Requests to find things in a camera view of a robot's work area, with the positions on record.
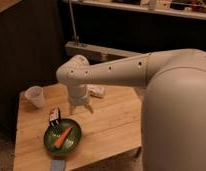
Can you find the thin metal rod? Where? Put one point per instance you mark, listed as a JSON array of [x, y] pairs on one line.
[[75, 36]]

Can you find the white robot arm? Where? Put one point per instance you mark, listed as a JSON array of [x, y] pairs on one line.
[[173, 115]]

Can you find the green plate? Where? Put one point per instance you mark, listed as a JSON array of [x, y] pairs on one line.
[[71, 141]]

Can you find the orange carrot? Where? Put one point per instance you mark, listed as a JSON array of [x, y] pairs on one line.
[[60, 140]]

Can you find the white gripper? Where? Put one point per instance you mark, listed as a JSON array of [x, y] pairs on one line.
[[81, 100]]

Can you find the grey metal beam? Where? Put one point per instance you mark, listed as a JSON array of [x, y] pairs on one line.
[[96, 53]]

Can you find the wooden shelf with clutter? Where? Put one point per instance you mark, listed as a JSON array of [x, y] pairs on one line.
[[194, 9]]

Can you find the black and white eraser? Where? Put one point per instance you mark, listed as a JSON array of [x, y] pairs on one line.
[[54, 116]]

